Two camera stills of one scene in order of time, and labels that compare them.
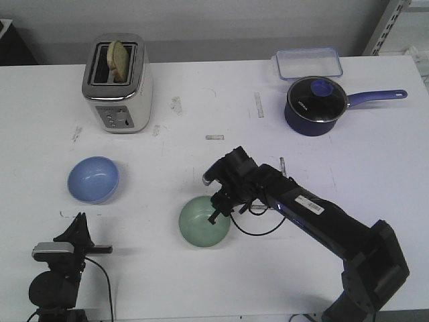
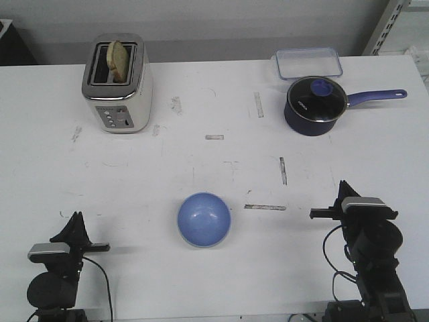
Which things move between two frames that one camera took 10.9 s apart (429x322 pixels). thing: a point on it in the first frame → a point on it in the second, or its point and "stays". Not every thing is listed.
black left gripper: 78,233 stays
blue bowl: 93,179 → 204,219
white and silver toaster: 118,80 stays
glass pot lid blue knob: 317,98 stays
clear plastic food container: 308,62 stays
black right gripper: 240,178 → 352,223
